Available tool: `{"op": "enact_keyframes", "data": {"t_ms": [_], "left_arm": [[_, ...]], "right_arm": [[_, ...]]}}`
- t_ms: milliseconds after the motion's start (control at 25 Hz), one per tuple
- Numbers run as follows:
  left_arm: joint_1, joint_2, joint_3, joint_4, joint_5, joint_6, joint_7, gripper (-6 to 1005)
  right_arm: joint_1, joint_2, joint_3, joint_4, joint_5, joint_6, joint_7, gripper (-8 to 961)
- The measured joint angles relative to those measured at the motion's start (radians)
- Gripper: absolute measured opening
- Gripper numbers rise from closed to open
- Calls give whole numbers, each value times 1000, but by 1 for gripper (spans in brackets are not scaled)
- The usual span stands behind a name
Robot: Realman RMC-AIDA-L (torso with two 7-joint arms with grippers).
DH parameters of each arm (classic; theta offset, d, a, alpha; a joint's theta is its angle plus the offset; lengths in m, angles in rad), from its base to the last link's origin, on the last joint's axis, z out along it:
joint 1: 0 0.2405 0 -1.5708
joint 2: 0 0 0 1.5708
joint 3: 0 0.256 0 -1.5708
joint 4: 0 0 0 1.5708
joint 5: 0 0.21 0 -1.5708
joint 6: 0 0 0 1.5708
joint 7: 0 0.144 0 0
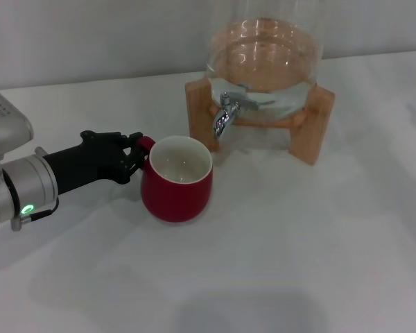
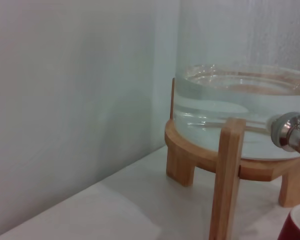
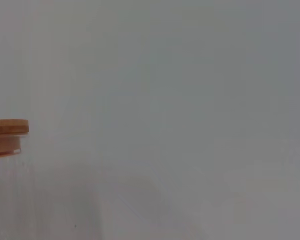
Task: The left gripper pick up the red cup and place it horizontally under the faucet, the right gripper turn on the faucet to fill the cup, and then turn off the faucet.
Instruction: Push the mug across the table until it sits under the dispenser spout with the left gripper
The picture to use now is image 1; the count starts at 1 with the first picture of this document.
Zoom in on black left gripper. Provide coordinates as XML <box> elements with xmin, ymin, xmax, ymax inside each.
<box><xmin>42</xmin><ymin>130</ymin><xmax>148</xmax><ymax>195</ymax></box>

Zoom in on red ceramic cup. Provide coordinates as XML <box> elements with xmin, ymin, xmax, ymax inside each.
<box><xmin>135</xmin><ymin>135</ymin><xmax>215</xmax><ymax>223</ymax></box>

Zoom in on chrome faucet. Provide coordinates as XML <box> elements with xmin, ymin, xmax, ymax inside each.
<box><xmin>213</xmin><ymin>92</ymin><xmax>242</xmax><ymax>141</ymax></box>

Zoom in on wooden dispenser stand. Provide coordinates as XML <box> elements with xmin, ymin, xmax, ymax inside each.
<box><xmin>184</xmin><ymin>78</ymin><xmax>335</xmax><ymax>168</ymax></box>

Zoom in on glass water dispenser jar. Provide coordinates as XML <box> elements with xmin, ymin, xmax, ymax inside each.
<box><xmin>204</xmin><ymin>0</ymin><xmax>325</xmax><ymax>124</ymax></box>

